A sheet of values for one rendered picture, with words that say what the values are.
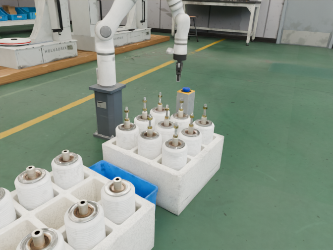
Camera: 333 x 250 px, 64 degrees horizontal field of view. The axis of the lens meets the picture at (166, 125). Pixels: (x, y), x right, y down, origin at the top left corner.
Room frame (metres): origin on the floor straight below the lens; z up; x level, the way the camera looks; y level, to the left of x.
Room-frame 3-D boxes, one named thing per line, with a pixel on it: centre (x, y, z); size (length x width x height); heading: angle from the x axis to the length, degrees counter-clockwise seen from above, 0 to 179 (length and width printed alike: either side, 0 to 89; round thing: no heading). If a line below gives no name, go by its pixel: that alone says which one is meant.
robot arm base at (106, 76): (1.40, 0.33, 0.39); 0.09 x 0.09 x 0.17; 66
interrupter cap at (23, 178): (0.64, 0.39, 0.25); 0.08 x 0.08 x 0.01
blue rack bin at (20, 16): (5.63, 3.17, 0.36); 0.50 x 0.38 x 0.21; 67
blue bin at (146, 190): (0.81, 0.17, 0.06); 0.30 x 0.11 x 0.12; 56
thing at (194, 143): (0.96, -0.10, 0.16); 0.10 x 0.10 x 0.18
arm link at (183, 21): (1.48, -0.06, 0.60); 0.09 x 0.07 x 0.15; 14
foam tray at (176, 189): (1.03, 0.00, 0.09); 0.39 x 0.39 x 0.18; 57
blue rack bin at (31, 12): (6.03, 2.99, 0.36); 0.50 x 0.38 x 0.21; 64
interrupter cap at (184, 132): (0.96, -0.10, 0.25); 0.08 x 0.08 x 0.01
